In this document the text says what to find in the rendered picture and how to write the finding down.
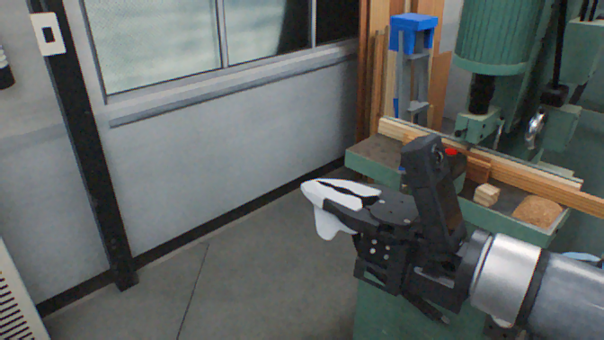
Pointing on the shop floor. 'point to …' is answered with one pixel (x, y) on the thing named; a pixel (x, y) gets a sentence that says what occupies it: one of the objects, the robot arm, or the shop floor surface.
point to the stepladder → (406, 31)
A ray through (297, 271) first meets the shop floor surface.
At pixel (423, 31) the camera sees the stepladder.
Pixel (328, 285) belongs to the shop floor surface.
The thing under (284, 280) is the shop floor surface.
